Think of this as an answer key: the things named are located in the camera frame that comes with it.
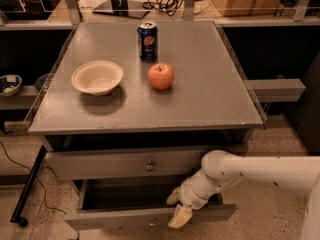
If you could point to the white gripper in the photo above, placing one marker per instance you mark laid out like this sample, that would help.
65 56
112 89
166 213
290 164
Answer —
189 193

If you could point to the grey drawer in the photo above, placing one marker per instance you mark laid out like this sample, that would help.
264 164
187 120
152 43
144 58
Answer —
124 163
124 202

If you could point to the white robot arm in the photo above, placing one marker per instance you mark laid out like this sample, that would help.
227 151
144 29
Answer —
221 170

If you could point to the grey drawer cabinet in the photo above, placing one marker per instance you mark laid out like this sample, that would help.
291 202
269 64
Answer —
207 105

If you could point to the grey top drawer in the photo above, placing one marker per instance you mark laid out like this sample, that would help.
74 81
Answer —
124 163

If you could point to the red apple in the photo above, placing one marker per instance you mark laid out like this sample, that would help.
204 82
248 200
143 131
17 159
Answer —
161 76

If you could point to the beige paper bowl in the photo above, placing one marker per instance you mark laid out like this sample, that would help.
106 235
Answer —
97 78

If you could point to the black bar on floor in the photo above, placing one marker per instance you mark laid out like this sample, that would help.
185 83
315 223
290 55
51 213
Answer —
17 217

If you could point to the blue pepsi can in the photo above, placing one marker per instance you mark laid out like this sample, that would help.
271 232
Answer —
147 40

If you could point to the dark plate on shelf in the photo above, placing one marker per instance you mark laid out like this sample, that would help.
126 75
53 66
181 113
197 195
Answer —
43 82

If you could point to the small bowl with items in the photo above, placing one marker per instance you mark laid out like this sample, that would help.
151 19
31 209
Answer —
9 85

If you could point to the black monitor stand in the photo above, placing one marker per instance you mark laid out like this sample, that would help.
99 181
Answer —
122 8

